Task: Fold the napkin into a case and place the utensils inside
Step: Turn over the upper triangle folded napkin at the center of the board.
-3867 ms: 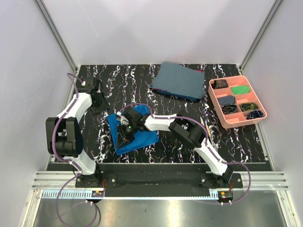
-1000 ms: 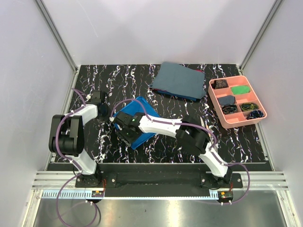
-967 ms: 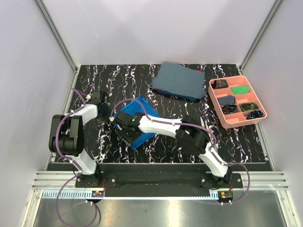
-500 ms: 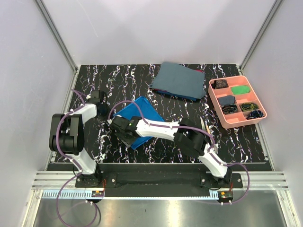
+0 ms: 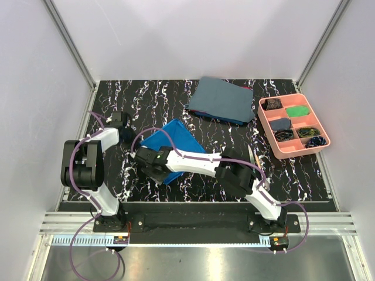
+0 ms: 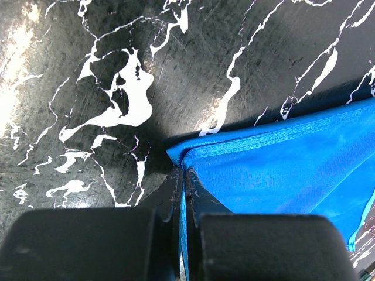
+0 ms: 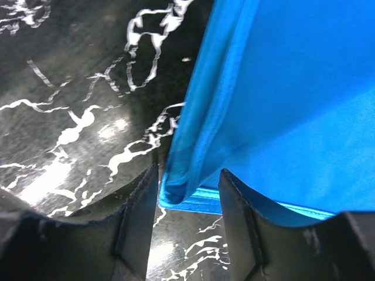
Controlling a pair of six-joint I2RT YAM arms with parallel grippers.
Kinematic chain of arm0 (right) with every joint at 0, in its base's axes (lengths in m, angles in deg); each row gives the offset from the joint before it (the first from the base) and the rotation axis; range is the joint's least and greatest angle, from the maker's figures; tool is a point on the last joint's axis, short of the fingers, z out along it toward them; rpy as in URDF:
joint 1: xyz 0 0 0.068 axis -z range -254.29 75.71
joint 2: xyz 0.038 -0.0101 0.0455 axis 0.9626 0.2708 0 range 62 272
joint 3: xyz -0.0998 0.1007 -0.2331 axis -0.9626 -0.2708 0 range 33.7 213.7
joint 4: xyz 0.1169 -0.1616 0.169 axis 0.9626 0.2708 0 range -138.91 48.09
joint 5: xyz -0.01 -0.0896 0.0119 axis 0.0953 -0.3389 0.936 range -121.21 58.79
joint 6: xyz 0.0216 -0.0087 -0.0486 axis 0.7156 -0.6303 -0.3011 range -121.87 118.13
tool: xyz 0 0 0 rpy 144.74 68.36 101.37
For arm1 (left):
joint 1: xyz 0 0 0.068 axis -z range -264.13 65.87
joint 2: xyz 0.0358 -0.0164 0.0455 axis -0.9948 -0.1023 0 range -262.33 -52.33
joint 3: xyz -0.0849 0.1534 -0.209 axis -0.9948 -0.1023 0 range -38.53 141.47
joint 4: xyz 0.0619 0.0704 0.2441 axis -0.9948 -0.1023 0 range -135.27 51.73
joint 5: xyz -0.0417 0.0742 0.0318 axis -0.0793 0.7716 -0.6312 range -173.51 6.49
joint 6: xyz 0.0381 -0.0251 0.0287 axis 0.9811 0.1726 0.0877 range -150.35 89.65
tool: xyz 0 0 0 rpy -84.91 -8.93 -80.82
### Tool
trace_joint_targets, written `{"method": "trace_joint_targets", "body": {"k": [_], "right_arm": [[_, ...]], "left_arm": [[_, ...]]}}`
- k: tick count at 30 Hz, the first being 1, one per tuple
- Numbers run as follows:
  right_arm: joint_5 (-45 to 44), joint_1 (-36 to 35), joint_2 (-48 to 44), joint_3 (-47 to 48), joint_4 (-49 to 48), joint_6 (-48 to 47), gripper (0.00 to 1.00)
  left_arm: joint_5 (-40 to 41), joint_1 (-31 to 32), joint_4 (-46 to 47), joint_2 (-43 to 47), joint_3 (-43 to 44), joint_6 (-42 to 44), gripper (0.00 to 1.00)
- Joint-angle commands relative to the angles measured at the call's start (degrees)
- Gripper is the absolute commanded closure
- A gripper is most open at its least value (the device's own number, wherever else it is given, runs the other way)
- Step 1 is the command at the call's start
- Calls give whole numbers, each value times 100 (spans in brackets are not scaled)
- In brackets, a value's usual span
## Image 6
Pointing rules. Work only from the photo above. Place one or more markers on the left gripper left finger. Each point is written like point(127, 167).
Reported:
point(131, 243)

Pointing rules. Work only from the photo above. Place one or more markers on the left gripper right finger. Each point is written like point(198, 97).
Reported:
point(222, 245)

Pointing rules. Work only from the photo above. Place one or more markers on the blue cloth napkin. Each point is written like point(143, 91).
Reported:
point(317, 164)

